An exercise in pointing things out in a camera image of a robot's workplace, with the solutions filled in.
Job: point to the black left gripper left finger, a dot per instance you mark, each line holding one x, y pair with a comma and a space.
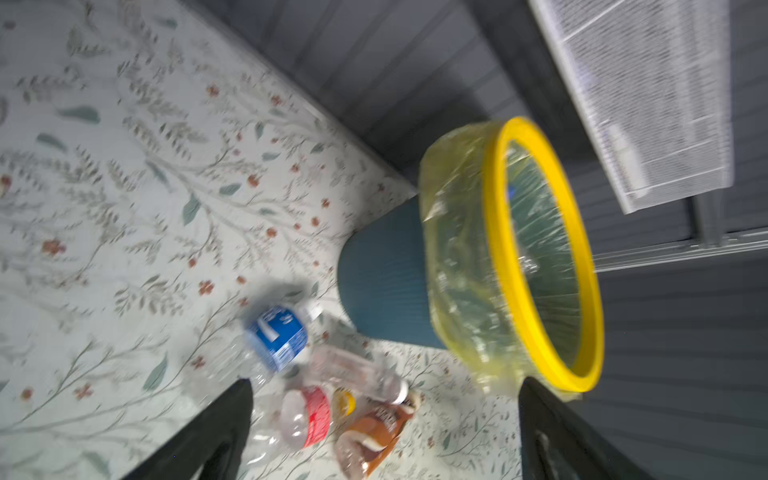
210, 446

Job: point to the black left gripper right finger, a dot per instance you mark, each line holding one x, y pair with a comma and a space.
558, 444

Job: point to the red label clear bottle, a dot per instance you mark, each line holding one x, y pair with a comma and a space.
294, 420

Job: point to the blue label clear bottle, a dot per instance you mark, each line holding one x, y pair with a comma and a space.
269, 343

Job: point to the brown coffee bottle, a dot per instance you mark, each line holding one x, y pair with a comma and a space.
368, 441

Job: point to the yellow bin liner bag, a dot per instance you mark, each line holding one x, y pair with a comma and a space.
510, 273

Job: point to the teal ribbed waste bin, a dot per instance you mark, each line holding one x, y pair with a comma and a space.
382, 279

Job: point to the white wire wall basket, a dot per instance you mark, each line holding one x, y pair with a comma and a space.
650, 81

